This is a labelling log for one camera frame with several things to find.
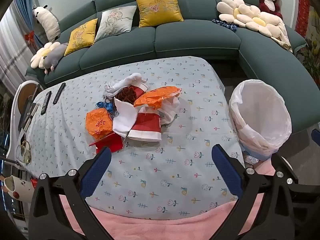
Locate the dark red paper flower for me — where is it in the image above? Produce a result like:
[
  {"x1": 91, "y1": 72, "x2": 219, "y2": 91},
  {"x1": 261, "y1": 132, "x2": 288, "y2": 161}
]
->
[{"x1": 115, "y1": 86, "x2": 137, "y2": 104}]

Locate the white flower shaped cushion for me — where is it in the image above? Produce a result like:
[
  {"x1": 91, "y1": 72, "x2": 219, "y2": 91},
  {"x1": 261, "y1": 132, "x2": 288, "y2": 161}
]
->
[
  {"x1": 236, "y1": 5, "x2": 286, "y2": 38},
  {"x1": 30, "y1": 42, "x2": 62, "y2": 69},
  {"x1": 216, "y1": 0, "x2": 262, "y2": 22}
]

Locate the white paper napkin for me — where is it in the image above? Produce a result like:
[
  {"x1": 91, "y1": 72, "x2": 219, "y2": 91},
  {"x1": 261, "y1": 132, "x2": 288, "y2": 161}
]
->
[{"x1": 112, "y1": 99, "x2": 139, "y2": 138}]

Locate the yellow embroidered cushion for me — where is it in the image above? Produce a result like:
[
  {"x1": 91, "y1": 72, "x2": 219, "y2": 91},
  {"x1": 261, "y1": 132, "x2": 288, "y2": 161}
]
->
[
  {"x1": 64, "y1": 18, "x2": 98, "y2": 57},
  {"x1": 136, "y1": 0, "x2": 184, "y2": 28}
]

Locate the white-lined trash bin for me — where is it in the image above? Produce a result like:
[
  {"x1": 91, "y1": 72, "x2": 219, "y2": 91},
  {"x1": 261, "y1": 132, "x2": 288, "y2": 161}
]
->
[{"x1": 229, "y1": 79, "x2": 292, "y2": 159}]

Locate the red paper cup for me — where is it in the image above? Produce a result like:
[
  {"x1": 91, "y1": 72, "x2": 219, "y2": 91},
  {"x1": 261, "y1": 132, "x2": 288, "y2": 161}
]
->
[
  {"x1": 128, "y1": 107, "x2": 162, "y2": 143},
  {"x1": 129, "y1": 81, "x2": 148, "y2": 98}
]

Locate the grey floral cushion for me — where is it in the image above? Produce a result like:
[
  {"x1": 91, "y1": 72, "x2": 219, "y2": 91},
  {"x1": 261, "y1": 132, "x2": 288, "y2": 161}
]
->
[{"x1": 94, "y1": 5, "x2": 137, "y2": 42}]

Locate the red bow curtain tieback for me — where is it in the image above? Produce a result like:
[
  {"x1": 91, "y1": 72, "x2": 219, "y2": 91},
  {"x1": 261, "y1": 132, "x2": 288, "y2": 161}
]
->
[{"x1": 24, "y1": 31, "x2": 36, "y2": 47}]

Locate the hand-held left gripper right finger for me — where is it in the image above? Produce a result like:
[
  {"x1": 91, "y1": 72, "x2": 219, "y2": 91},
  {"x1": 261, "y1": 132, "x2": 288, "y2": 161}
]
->
[{"x1": 212, "y1": 144, "x2": 295, "y2": 240}]

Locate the red wall hanging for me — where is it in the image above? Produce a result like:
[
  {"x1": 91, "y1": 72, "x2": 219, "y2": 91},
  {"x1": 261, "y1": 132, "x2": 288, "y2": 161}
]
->
[{"x1": 295, "y1": 0, "x2": 311, "y2": 34}]

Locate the grey plush toy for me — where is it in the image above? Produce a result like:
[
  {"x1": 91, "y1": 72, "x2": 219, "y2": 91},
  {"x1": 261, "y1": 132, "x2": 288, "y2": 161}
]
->
[{"x1": 44, "y1": 42, "x2": 69, "y2": 75}]

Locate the teal sectional sofa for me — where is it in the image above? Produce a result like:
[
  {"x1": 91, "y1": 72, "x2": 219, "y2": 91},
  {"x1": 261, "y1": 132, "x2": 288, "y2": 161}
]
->
[{"x1": 25, "y1": 0, "x2": 320, "y2": 135}]

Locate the white red paper sheet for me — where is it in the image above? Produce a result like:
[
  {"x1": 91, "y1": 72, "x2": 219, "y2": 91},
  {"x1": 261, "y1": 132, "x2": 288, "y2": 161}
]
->
[{"x1": 243, "y1": 152, "x2": 259, "y2": 166}]

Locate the dark flat device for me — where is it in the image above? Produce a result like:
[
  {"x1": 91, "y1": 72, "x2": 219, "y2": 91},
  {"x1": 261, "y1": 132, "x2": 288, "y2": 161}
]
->
[{"x1": 21, "y1": 102, "x2": 40, "y2": 132}]

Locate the white panda plush toy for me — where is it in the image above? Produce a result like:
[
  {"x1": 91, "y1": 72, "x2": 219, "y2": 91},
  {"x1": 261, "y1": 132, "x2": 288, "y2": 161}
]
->
[{"x1": 32, "y1": 4, "x2": 61, "y2": 43}]

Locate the blue patterned cloth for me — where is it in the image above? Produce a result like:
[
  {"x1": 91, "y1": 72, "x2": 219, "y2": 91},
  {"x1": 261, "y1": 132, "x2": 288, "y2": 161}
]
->
[{"x1": 212, "y1": 18, "x2": 237, "y2": 32}]

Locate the blue curtain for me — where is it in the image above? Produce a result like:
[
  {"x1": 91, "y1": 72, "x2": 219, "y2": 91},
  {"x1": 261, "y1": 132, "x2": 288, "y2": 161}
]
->
[{"x1": 15, "y1": 0, "x2": 43, "y2": 49}]

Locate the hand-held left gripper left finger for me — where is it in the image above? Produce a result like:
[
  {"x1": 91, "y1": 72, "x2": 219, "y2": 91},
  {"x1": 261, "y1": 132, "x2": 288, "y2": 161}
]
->
[{"x1": 29, "y1": 146, "x2": 112, "y2": 240}]

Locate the black remote control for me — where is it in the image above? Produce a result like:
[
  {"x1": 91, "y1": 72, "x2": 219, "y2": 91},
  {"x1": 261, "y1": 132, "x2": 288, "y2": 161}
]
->
[
  {"x1": 53, "y1": 82, "x2": 66, "y2": 105},
  {"x1": 40, "y1": 91, "x2": 52, "y2": 116}
]

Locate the clear glass pot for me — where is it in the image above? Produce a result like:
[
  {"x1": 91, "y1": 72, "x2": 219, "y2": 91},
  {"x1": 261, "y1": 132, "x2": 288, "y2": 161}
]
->
[{"x1": 15, "y1": 140, "x2": 32, "y2": 165}]

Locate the pink fleece cloth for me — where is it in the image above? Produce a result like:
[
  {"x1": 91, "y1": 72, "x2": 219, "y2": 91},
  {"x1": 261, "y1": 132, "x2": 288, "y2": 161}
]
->
[{"x1": 59, "y1": 159, "x2": 278, "y2": 240}]

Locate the white tissue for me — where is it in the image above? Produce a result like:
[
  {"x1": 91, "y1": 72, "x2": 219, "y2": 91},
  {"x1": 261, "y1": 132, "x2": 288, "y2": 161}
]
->
[
  {"x1": 104, "y1": 72, "x2": 148, "y2": 98},
  {"x1": 159, "y1": 96, "x2": 181, "y2": 127}
]

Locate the blue patterned ribbon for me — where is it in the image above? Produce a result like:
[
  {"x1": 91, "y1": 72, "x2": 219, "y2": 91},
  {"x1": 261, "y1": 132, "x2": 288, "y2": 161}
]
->
[{"x1": 96, "y1": 99, "x2": 118, "y2": 117}]

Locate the white rimmed wooden side table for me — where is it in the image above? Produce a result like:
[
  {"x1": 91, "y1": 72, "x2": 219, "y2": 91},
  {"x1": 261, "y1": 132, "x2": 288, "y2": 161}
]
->
[{"x1": 6, "y1": 80, "x2": 46, "y2": 167}]

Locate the white sheer curtain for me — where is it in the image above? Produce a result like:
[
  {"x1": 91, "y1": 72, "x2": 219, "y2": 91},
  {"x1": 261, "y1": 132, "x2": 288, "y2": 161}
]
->
[{"x1": 0, "y1": 5, "x2": 33, "y2": 95}]

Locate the orange plastic bag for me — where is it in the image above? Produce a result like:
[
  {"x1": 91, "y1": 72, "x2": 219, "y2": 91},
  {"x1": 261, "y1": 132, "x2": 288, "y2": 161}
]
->
[
  {"x1": 134, "y1": 86, "x2": 182, "y2": 109},
  {"x1": 86, "y1": 108, "x2": 113, "y2": 140}
]

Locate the red paper card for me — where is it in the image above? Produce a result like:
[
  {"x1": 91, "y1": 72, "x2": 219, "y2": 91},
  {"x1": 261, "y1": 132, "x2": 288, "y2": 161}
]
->
[{"x1": 89, "y1": 132, "x2": 124, "y2": 153}]

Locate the white cherry print mug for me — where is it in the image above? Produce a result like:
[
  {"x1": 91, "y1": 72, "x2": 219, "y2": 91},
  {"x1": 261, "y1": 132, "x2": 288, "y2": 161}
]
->
[{"x1": 1, "y1": 175, "x2": 36, "y2": 202}]

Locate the potted green plant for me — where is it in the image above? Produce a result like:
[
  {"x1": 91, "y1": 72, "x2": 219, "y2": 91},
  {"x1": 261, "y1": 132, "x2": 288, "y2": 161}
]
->
[{"x1": 299, "y1": 30, "x2": 320, "y2": 83}]

